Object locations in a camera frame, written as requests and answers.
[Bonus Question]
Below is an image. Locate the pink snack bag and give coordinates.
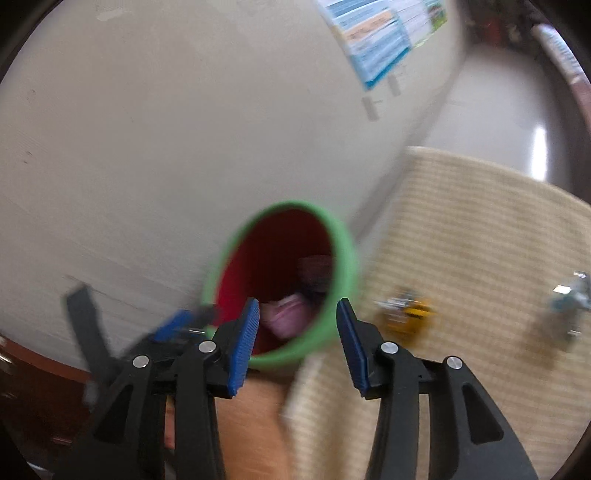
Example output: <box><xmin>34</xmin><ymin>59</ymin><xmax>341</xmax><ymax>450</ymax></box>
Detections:
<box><xmin>260</xmin><ymin>293</ymin><xmax>322</xmax><ymax>340</ymax></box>

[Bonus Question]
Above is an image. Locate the green rimmed red trash bin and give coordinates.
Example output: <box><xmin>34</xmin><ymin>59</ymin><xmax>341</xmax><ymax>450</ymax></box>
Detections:
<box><xmin>201</xmin><ymin>200</ymin><xmax>359</xmax><ymax>372</ymax></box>

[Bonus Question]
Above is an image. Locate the dark wooden furniture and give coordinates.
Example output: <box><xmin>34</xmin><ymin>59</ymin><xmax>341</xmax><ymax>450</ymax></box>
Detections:
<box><xmin>1</xmin><ymin>336</ymin><xmax>90</xmax><ymax>479</ymax></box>

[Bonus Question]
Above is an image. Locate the orange plush blanket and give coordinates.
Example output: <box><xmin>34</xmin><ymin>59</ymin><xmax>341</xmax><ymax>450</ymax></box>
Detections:
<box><xmin>215</xmin><ymin>375</ymin><xmax>291</xmax><ymax>479</ymax></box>

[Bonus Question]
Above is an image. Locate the yellow crumpled wrapper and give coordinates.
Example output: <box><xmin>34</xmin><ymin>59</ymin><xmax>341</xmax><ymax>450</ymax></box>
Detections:
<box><xmin>375</xmin><ymin>290</ymin><xmax>435</xmax><ymax>345</ymax></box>

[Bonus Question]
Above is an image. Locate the silver blue crumpled wrapper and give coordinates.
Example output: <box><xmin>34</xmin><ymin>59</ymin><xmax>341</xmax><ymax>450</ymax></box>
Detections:
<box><xmin>548</xmin><ymin>271</ymin><xmax>590</xmax><ymax>351</ymax></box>

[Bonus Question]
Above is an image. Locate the bed with striped quilt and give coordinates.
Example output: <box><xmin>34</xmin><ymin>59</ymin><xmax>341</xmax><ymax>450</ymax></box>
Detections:
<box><xmin>531</xmin><ymin>23</ymin><xmax>590</xmax><ymax>202</ymax></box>

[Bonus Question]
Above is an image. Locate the dark cluttered shelf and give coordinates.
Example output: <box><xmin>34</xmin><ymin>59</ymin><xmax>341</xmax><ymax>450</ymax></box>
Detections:
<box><xmin>463</xmin><ymin>0</ymin><xmax>532</xmax><ymax>52</ymax></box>

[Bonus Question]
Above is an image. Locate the white wall socket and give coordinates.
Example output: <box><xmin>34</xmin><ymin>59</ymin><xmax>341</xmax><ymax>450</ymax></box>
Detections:
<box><xmin>362</xmin><ymin>95</ymin><xmax>384</xmax><ymax>122</ymax></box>

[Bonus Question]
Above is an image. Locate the white wall switch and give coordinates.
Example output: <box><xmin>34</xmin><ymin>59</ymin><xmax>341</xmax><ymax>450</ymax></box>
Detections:
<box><xmin>387</xmin><ymin>67</ymin><xmax>407</xmax><ymax>97</ymax></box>

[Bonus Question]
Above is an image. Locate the blue wall poster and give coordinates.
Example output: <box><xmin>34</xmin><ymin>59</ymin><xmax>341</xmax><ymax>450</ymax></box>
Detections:
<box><xmin>317</xmin><ymin>0</ymin><xmax>412</xmax><ymax>90</ymax></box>

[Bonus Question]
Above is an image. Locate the white green wall poster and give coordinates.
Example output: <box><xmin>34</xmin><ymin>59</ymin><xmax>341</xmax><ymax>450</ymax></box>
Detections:
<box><xmin>391</xmin><ymin>0</ymin><xmax>447</xmax><ymax>48</ymax></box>

